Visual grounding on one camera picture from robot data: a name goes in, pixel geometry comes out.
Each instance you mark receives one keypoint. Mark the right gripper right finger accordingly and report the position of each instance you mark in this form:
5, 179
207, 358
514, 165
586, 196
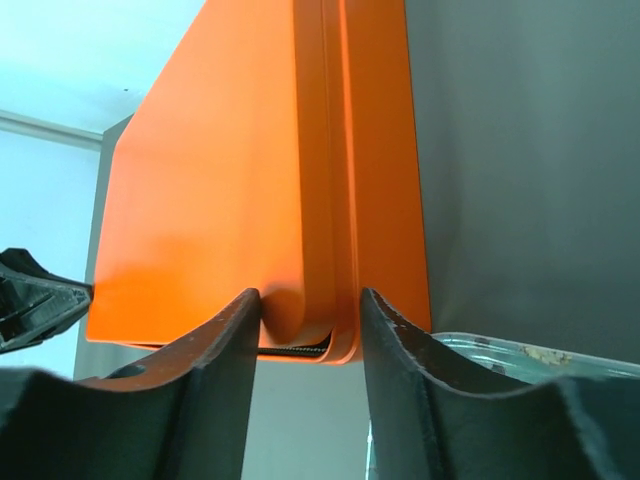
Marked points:
490, 420

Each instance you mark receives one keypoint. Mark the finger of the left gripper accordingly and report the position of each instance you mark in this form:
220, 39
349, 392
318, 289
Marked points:
35, 304

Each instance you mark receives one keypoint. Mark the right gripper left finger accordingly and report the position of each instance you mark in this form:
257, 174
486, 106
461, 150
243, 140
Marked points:
179, 413

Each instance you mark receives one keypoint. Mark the orange compartment box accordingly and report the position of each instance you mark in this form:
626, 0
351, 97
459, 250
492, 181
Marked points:
375, 194

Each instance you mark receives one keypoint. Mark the blue floral tray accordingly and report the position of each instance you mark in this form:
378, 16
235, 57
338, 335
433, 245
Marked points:
525, 355

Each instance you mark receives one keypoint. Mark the orange box lid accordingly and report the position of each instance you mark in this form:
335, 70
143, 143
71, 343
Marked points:
220, 183

